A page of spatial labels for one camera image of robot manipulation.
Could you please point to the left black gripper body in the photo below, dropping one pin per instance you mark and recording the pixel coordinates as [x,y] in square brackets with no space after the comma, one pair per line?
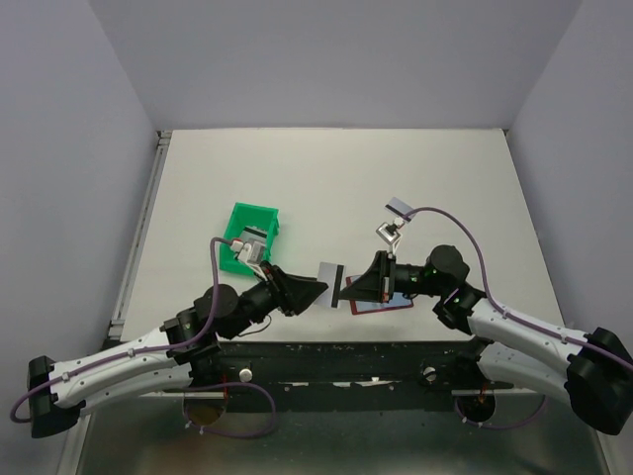
[266,296]

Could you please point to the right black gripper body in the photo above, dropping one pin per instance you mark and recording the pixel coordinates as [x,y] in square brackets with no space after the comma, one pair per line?
[406,278]

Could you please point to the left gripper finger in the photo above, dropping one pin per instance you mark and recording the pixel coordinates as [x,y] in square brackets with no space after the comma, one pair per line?
[297,291]
[296,303]

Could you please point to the red card holder wallet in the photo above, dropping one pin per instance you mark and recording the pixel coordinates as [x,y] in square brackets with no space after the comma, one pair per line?
[398,302]

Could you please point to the white striped card back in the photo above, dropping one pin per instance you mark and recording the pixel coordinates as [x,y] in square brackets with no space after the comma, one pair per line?
[332,275]

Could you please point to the white magnetic stripe card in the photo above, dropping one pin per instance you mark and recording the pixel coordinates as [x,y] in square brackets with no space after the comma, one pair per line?
[400,209]

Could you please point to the green plastic card tray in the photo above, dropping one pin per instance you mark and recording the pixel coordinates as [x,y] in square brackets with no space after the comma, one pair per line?
[247,215]

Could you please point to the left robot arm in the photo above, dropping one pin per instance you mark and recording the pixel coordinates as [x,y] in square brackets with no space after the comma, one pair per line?
[179,354]

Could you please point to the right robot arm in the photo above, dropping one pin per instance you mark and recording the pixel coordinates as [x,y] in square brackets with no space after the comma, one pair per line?
[589,371]

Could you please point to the silver card in tray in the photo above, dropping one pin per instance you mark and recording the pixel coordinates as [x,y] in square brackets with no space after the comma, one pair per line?
[253,233]

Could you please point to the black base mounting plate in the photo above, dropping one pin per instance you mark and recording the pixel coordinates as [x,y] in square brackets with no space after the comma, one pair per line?
[258,372]

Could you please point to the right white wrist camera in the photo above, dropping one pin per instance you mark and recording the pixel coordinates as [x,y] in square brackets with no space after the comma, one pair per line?
[390,233]

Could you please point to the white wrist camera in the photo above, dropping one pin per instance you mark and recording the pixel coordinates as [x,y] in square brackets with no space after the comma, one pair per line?
[249,253]
[390,233]

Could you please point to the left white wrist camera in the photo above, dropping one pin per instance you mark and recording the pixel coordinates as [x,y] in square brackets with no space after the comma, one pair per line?
[249,253]

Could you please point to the front aluminium rail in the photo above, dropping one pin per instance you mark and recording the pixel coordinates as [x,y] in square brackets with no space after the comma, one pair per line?
[336,391]

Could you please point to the aluminium rail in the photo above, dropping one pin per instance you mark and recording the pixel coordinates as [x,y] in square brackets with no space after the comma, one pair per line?
[336,391]
[117,321]

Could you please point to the left aluminium rail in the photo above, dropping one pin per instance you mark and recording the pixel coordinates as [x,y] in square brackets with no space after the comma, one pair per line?
[117,321]

